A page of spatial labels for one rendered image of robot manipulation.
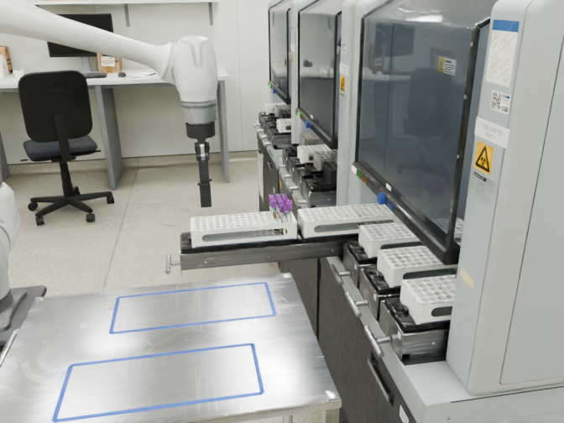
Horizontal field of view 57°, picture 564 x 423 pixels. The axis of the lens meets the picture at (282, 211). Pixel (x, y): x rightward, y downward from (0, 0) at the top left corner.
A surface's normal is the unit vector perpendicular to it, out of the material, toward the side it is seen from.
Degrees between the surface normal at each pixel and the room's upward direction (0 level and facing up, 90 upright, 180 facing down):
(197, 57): 81
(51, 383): 0
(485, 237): 90
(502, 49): 90
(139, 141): 90
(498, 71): 90
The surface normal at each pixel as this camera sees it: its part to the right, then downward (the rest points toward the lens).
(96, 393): -0.01, -0.92
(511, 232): 0.17, 0.37
